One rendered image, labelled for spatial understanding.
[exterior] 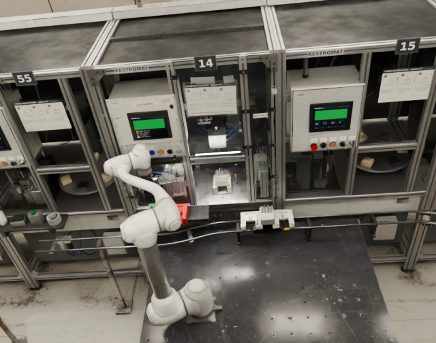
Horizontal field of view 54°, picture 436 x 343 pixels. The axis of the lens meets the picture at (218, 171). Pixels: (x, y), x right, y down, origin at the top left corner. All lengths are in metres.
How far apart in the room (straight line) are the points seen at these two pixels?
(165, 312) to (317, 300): 0.95
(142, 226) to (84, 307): 1.81
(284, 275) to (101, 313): 1.64
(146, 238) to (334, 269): 1.33
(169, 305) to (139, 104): 1.19
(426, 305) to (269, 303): 1.45
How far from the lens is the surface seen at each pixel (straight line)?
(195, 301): 2.60
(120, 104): 2.66
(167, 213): 2.26
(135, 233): 2.24
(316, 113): 2.65
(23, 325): 4.06
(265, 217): 2.95
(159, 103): 2.61
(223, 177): 3.13
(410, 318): 3.72
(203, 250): 3.12
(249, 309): 2.80
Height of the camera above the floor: 3.04
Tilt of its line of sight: 39 degrees down
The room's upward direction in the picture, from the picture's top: 7 degrees counter-clockwise
